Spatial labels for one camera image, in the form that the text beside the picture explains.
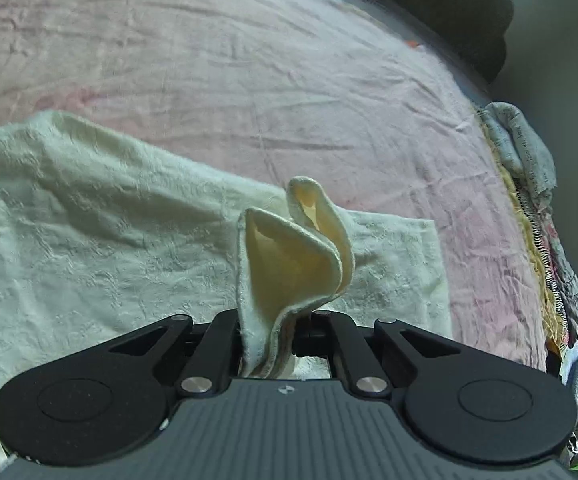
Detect cream white pants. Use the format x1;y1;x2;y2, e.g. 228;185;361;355
0;112;452;464

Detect yellow patterned blanket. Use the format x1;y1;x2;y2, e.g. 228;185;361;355
479;110;578;473

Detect grey folded cloth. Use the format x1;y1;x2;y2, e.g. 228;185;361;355
480;102;557;212

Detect pink bed sheet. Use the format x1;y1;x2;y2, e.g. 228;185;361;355
0;0;547;368

